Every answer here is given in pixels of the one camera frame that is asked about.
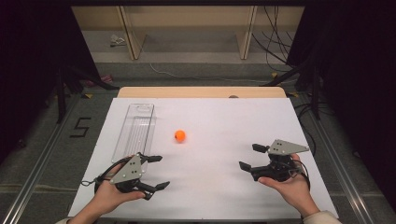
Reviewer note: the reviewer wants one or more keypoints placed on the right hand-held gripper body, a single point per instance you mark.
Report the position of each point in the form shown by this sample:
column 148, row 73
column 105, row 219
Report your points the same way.
column 281, row 148

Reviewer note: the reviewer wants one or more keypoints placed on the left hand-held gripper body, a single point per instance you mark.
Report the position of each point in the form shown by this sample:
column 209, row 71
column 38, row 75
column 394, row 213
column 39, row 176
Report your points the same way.
column 129, row 171

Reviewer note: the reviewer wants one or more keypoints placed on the clear plastic tray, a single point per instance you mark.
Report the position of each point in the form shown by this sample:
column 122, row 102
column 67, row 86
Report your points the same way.
column 135, row 130

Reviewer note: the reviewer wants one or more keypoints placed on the orange ball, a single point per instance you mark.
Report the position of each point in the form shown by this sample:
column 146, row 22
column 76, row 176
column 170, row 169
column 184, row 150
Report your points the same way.
column 180, row 136

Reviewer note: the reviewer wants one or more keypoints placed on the person's left hand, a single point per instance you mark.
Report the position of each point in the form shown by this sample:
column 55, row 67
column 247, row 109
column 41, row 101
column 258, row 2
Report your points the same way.
column 107, row 194

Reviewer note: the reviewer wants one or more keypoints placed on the person's right hand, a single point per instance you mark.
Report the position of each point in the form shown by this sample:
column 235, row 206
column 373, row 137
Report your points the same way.
column 292, row 193

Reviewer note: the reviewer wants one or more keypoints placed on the black stand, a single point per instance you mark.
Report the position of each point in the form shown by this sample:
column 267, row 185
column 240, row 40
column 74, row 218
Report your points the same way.
column 60, row 93
column 316, row 93

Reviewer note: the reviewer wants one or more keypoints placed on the wooden table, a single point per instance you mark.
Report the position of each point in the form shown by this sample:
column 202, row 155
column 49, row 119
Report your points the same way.
column 186, row 92

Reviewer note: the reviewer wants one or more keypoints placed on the pink floor object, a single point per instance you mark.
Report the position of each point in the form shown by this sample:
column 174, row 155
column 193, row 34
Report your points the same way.
column 104, row 79

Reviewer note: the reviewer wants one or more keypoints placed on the dark curtain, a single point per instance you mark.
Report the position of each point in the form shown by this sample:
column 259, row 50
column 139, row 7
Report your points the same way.
column 31, row 62
column 358, row 77

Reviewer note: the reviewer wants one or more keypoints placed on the white crumpled object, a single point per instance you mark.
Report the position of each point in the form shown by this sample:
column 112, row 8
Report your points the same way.
column 116, row 40

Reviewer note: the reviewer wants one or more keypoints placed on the wooden shelf unit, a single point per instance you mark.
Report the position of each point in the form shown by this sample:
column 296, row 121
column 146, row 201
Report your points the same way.
column 186, row 18

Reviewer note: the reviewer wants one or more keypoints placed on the aluminium floor rail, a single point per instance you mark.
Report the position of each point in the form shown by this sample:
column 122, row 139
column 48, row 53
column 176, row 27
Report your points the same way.
column 37, row 168
column 342, row 174

